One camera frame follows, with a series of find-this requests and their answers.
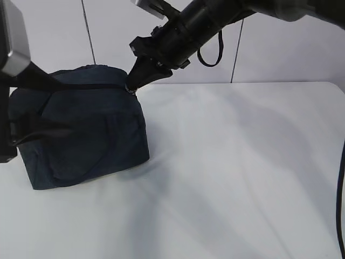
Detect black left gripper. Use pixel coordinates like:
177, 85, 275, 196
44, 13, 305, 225
1, 62, 73, 163

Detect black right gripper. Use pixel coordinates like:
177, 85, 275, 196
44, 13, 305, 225
126, 16, 190, 91

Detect dark blue insulated lunch bag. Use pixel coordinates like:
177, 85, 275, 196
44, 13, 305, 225
9, 65, 149, 190

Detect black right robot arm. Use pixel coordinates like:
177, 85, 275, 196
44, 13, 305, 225
126, 0, 344, 92

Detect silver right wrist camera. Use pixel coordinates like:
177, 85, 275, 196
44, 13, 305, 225
131, 0, 180, 19

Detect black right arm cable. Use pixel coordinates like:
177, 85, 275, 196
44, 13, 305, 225
335, 140, 345, 259

